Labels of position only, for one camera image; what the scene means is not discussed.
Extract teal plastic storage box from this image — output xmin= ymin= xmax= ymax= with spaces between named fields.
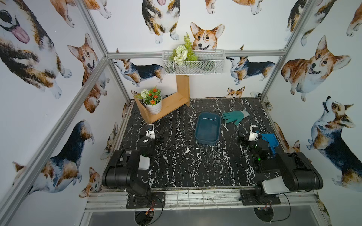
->
xmin=195 ymin=112 xmax=221 ymax=146

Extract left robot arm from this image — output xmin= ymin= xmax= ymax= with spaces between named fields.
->
xmin=102 ymin=137 xmax=164 ymax=204

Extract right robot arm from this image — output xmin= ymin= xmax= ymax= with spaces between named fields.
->
xmin=238 ymin=132 xmax=324 ymax=198

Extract blue plastic dustpan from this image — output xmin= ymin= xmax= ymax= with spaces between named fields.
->
xmin=261 ymin=133 xmax=279 ymax=156

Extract white flower pot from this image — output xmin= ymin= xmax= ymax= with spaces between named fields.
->
xmin=143 ymin=100 xmax=162 ymax=115

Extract green work glove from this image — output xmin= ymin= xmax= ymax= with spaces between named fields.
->
xmin=222 ymin=110 xmax=250 ymax=125

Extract orange flower plant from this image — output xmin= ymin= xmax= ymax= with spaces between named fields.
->
xmin=134 ymin=87 xmax=162 ymax=106

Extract wooden shelf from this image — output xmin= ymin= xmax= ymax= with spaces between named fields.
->
xmin=134 ymin=75 xmax=190 ymax=123

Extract green fern white flowers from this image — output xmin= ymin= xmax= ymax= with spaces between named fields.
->
xmin=169 ymin=33 xmax=198 ymax=66

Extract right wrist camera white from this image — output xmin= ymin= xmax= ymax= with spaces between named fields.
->
xmin=248 ymin=125 xmax=259 ymax=142

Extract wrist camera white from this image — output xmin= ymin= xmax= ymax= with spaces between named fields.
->
xmin=146 ymin=123 xmax=156 ymax=139
xmin=248 ymin=125 xmax=259 ymax=142

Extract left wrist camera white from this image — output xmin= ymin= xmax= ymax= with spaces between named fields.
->
xmin=146 ymin=123 xmax=156 ymax=139

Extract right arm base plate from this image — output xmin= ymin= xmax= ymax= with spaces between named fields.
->
xmin=239 ymin=190 xmax=281 ymax=206

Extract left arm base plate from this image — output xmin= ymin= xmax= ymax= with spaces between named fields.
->
xmin=126 ymin=192 xmax=166 ymax=209

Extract white wire basket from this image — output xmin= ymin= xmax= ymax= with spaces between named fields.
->
xmin=162 ymin=50 xmax=226 ymax=75

